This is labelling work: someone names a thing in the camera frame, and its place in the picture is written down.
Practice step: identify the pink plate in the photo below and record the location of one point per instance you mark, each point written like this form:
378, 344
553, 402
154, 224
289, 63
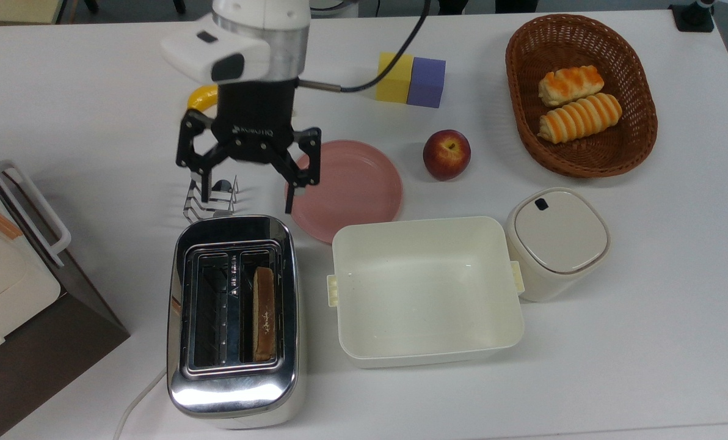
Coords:
355, 189

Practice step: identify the yellow banana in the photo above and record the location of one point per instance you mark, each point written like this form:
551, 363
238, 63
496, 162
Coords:
202, 96

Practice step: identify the brown bread slice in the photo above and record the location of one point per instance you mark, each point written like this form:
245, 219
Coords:
264, 311

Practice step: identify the yellow foam block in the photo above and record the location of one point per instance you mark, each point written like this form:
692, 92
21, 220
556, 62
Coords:
393, 79

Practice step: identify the black camera stand base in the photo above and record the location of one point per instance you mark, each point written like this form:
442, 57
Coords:
692, 17

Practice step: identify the cream plastic storage box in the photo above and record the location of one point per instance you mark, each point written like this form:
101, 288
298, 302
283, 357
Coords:
425, 293

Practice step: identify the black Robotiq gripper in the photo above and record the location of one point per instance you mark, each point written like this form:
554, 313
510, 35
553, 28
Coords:
254, 116

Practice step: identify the striped bread roll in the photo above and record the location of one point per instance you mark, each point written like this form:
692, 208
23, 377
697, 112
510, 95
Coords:
581, 117

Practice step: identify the silver two-slot toaster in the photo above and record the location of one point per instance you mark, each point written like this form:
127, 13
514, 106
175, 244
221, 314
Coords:
236, 397

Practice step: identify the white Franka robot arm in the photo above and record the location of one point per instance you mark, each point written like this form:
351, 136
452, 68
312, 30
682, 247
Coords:
260, 24

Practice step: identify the purple foam block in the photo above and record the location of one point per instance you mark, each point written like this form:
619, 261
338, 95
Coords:
427, 82

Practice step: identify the brown wicker basket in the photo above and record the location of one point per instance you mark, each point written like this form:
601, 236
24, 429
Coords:
636, 110

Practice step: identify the small white lidded bin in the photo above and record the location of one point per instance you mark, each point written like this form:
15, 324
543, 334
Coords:
556, 238

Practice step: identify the cream wooden cabinet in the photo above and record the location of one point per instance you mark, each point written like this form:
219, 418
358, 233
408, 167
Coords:
3, 287

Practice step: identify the light wooden desk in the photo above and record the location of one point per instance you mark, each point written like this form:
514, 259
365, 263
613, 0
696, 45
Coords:
10, 9

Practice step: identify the red apple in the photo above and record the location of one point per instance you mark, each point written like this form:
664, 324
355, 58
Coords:
446, 156

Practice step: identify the metal toast rack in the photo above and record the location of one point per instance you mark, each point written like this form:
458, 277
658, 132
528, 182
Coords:
217, 205

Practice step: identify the orange glazed bread roll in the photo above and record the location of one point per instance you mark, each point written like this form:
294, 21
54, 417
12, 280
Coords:
568, 85

